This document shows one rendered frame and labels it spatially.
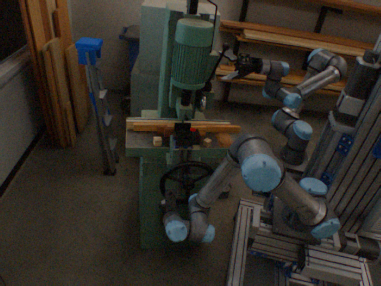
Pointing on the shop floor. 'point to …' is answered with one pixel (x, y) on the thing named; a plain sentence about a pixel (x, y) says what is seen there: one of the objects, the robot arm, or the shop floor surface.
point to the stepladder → (86, 47)
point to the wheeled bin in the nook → (131, 33)
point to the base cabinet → (149, 194)
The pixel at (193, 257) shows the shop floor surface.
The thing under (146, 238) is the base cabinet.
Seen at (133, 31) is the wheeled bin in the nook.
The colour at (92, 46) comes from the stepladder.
